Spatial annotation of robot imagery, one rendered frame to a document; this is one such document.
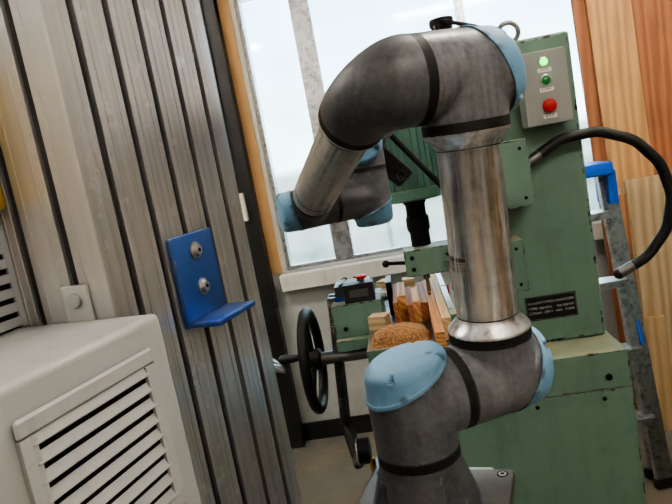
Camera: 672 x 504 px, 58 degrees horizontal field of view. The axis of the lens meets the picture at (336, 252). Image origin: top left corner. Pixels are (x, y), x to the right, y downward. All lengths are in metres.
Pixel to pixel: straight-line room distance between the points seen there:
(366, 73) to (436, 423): 0.45
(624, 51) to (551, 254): 1.52
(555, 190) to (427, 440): 0.84
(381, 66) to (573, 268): 0.93
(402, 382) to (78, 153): 0.48
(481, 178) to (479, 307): 0.17
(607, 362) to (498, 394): 0.68
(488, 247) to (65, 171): 0.53
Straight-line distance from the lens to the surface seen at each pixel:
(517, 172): 1.41
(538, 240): 1.52
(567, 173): 1.52
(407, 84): 0.75
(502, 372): 0.86
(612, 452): 1.60
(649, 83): 2.96
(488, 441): 1.53
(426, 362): 0.81
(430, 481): 0.86
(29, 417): 0.41
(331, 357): 1.66
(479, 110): 0.79
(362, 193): 1.12
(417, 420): 0.82
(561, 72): 1.46
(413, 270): 1.57
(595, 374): 1.52
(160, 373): 0.50
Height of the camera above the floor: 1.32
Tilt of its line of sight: 8 degrees down
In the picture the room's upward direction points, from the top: 11 degrees counter-clockwise
